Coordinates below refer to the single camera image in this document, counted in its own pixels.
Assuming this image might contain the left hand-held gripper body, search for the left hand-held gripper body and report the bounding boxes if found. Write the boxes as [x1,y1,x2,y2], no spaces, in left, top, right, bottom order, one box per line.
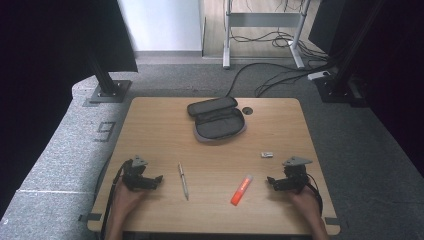
[121,154,149,192]

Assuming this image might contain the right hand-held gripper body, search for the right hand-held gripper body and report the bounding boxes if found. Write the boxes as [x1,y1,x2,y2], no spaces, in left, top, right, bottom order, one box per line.
[282,155,314,194]

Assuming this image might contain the orange highlighter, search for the orange highlighter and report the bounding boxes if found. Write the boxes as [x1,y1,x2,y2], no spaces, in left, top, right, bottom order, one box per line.
[230,174,254,207]

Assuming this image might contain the black zip pencil case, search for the black zip pencil case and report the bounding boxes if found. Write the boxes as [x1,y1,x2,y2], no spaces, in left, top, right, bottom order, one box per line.
[186,96,248,145]

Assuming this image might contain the person's left hand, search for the person's left hand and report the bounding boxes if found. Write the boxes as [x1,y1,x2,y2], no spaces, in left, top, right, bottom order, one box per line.
[112,181,148,222]

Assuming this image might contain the person's right hand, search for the person's right hand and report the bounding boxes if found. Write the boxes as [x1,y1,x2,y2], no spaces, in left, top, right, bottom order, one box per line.
[287,179,323,222]

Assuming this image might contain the silver pen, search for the silver pen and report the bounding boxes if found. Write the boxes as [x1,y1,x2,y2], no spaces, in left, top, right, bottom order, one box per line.
[177,161,190,202]

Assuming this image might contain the black metal stand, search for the black metal stand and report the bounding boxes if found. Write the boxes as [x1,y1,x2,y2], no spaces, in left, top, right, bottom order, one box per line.
[87,49,133,104]
[313,0,388,108]

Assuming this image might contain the white power strip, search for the white power strip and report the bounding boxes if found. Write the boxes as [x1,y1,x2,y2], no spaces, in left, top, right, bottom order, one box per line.
[306,70,332,81]

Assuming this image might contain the black curtain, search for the black curtain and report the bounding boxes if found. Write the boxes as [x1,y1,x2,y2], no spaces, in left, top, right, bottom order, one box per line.
[308,0,424,179]
[0,0,139,219]

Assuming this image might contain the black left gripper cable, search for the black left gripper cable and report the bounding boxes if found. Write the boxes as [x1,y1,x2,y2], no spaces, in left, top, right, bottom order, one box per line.
[99,158,134,240]

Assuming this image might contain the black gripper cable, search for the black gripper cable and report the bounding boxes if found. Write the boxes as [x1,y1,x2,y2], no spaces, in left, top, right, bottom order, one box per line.
[99,158,134,240]
[306,173,325,216]

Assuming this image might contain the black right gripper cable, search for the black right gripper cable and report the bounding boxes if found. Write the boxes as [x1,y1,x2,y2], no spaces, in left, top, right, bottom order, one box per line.
[306,173,325,216]

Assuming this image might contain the bundle of black floor cables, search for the bundle of black floor cables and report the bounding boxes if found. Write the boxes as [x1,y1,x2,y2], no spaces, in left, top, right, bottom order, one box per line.
[254,59,338,98]

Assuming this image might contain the long black floor cable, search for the long black floor cable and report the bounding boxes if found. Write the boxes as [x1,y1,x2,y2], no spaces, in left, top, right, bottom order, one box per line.
[225,61,313,98]

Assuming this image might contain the tangle of cables under desk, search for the tangle of cables under desk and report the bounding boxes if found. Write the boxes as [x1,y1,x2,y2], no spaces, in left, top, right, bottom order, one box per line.
[229,29,331,62]

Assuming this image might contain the white desk frame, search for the white desk frame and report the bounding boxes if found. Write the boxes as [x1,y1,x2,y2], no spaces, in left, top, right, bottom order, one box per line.
[222,0,313,70]

